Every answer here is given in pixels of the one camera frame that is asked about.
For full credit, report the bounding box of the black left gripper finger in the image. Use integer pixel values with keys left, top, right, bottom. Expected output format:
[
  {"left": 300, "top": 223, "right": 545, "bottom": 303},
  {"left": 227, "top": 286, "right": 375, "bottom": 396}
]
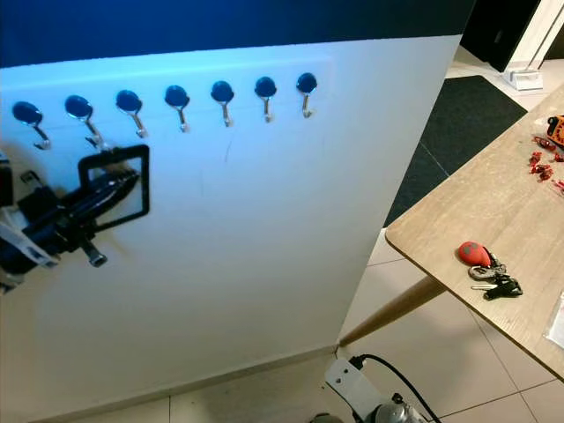
[
  {"left": 66, "top": 167, "right": 140, "bottom": 201},
  {"left": 70, "top": 183, "right": 139, "bottom": 223}
]

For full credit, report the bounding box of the black rectangular frame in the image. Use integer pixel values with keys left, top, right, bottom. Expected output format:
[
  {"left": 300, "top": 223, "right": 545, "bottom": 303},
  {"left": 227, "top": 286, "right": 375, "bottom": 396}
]
[{"left": 78, "top": 144, "right": 151, "bottom": 228}]

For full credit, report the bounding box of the black magnet metal hook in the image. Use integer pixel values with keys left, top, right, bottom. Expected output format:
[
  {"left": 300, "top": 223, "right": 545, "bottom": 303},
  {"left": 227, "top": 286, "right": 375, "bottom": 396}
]
[
  {"left": 255, "top": 76, "right": 278, "bottom": 123},
  {"left": 211, "top": 80, "right": 236, "bottom": 129},
  {"left": 165, "top": 85, "right": 192, "bottom": 134},
  {"left": 296, "top": 72, "right": 320, "bottom": 119},
  {"left": 115, "top": 89, "right": 145, "bottom": 140},
  {"left": 12, "top": 100, "right": 52, "bottom": 152},
  {"left": 63, "top": 94, "right": 105, "bottom": 151}
]

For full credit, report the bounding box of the white hook board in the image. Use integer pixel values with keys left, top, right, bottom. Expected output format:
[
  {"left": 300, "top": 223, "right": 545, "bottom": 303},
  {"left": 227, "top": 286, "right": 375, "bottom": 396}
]
[{"left": 0, "top": 35, "right": 464, "bottom": 422}]

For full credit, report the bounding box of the black rug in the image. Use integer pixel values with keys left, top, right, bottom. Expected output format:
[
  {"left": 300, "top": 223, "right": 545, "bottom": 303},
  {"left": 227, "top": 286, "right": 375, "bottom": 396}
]
[{"left": 383, "top": 75, "right": 530, "bottom": 228}]

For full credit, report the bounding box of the key bunch with red fob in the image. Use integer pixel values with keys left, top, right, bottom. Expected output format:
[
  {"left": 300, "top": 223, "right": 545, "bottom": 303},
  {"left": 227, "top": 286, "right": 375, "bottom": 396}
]
[{"left": 456, "top": 241, "right": 523, "bottom": 301}]

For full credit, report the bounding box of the wooden table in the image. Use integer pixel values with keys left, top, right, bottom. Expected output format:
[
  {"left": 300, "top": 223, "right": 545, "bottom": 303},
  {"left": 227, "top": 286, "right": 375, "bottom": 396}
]
[{"left": 339, "top": 84, "right": 564, "bottom": 382}]

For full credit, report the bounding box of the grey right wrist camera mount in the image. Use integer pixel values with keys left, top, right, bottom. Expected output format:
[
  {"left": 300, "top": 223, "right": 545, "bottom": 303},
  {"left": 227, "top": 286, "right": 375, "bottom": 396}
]
[{"left": 324, "top": 357, "right": 389, "bottom": 423}]

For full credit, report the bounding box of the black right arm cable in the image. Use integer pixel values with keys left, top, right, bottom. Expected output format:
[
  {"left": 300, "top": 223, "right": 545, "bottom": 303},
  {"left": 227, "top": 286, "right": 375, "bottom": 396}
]
[{"left": 348, "top": 354, "right": 442, "bottom": 423}]

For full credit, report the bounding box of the white post with base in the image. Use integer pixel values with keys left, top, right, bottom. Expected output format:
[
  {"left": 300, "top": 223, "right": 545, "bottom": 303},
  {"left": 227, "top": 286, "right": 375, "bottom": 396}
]
[{"left": 501, "top": 0, "right": 564, "bottom": 93}]

